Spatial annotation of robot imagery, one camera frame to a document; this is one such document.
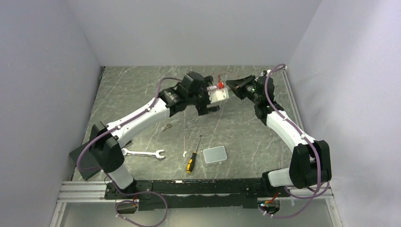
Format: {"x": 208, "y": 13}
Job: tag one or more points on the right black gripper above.
{"x": 238, "y": 86}

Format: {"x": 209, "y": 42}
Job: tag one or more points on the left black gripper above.
{"x": 203, "y": 109}

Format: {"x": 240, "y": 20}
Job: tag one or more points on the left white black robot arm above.
{"x": 107, "y": 140}

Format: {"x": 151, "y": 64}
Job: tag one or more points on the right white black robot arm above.
{"x": 310, "y": 162}

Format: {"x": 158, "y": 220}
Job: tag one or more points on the grey rectangular tin box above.
{"x": 216, "y": 154}

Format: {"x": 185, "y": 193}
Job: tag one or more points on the yellow black screwdriver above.
{"x": 191, "y": 163}

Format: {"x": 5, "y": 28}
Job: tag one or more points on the silver open-end wrench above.
{"x": 157, "y": 154}

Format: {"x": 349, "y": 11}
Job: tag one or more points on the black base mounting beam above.
{"x": 246, "y": 193}

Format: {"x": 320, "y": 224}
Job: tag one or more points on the black square plate front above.
{"x": 87, "y": 161}

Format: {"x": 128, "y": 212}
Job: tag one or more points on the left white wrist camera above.
{"x": 217, "y": 93}

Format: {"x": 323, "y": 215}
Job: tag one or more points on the aluminium extrusion rail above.
{"x": 85, "y": 192}

